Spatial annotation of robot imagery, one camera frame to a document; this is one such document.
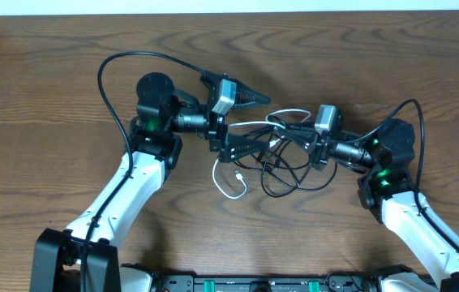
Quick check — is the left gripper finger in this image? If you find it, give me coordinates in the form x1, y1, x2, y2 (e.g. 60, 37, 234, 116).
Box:
218, 134, 271, 163
232, 79, 271, 110

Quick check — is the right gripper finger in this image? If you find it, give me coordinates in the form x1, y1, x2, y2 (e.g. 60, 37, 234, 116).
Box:
280, 122, 315, 133
281, 131, 320, 155

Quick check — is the white cable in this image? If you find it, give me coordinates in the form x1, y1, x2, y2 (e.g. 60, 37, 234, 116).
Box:
212, 108, 312, 200

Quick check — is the black cable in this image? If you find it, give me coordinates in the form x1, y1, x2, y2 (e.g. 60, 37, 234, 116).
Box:
229, 115, 338, 199

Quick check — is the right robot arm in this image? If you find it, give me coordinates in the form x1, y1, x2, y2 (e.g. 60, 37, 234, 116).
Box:
277, 105, 459, 291

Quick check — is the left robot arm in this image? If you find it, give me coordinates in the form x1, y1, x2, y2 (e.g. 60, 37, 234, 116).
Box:
30, 71, 270, 291

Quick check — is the right camera cable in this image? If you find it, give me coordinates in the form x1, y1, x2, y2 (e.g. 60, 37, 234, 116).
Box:
342, 98, 459, 275

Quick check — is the camera cable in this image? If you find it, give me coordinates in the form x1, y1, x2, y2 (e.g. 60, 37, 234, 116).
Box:
78, 50, 206, 292
342, 98, 459, 275

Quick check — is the left camera cable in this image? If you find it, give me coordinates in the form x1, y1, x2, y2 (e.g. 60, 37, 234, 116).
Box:
78, 50, 206, 292

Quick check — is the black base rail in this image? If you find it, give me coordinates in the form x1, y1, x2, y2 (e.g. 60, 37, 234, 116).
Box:
119, 263, 441, 292

